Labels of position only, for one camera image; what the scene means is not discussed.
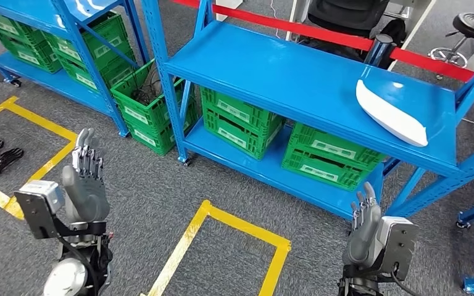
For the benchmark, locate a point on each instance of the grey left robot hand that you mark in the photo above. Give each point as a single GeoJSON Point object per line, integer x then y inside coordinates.
{"type": "Point", "coordinates": [87, 196]}

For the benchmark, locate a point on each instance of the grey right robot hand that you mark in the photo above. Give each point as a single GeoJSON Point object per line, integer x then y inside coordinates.
{"type": "Point", "coordinates": [361, 237]}

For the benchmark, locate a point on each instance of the white plastic panel part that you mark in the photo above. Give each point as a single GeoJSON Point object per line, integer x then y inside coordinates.
{"type": "Point", "coordinates": [388, 114]}

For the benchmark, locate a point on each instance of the yellow floor tape square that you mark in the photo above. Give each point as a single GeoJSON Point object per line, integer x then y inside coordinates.
{"type": "Point", "coordinates": [241, 222]}
{"type": "Point", "coordinates": [40, 122]}

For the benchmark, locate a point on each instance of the red barrier belt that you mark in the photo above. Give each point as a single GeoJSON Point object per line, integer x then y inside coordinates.
{"type": "Point", "coordinates": [282, 26]}
{"type": "Point", "coordinates": [433, 63]}

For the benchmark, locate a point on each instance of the black backpack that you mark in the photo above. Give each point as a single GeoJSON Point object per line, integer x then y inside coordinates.
{"type": "Point", "coordinates": [394, 32]}

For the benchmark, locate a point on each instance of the black office chair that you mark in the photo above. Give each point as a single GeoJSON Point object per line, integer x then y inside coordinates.
{"type": "Point", "coordinates": [343, 16]}

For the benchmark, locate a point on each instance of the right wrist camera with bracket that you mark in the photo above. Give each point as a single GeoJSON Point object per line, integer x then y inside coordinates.
{"type": "Point", "coordinates": [400, 245]}

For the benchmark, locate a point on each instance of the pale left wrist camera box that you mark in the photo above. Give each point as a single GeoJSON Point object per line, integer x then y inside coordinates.
{"type": "Point", "coordinates": [38, 204]}

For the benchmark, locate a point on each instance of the chrome stanchion post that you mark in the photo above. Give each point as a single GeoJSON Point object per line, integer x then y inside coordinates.
{"type": "Point", "coordinates": [378, 51]}

